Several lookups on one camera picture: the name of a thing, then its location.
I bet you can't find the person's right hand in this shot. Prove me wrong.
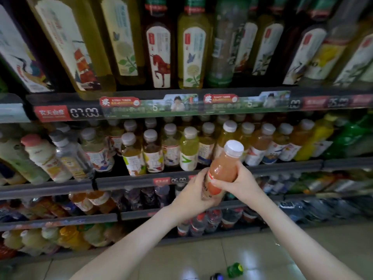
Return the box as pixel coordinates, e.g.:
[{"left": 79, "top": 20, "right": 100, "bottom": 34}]
[{"left": 213, "top": 161, "right": 269, "bottom": 210}]

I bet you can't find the person's left hand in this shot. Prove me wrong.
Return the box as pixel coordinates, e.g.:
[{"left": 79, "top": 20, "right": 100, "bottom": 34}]
[{"left": 169, "top": 167, "right": 225, "bottom": 222}]

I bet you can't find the orange bottle white cap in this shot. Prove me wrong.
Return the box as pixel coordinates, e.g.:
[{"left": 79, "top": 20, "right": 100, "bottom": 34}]
[{"left": 201, "top": 140, "right": 244, "bottom": 202}]

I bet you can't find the green bottle yellow cap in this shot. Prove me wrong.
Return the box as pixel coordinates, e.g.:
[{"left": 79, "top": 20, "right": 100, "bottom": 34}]
[{"left": 226, "top": 262, "right": 245, "bottom": 279}]

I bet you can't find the drinks shelf unit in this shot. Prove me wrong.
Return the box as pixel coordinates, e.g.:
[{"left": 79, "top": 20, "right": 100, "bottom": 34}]
[{"left": 0, "top": 0, "right": 373, "bottom": 266}]

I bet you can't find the person's left forearm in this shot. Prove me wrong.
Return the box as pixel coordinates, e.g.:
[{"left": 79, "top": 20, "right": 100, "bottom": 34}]
[{"left": 70, "top": 210, "right": 187, "bottom": 280}]

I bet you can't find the person's right forearm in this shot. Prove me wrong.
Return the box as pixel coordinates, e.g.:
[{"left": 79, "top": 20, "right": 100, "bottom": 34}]
[{"left": 251, "top": 195, "right": 373, "bottom": 280}]

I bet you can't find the narrow shelf price strip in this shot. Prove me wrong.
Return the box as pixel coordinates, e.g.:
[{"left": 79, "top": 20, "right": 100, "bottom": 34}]
[{"left": 153, "top": 175, "right": 190, "bottom": 187}]

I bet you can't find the red shelf price strip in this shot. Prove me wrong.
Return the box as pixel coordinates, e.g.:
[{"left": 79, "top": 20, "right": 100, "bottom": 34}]
[{"left": 32, "top": 89, "right": 373, "bottom": 123}]

